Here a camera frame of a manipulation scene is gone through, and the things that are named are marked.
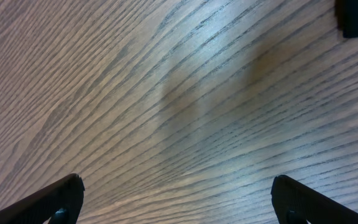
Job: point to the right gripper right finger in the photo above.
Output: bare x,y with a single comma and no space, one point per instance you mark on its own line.
294,202

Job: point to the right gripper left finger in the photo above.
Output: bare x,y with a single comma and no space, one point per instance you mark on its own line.
59,202

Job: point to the black garment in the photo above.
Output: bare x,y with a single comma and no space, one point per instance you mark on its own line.
346,12

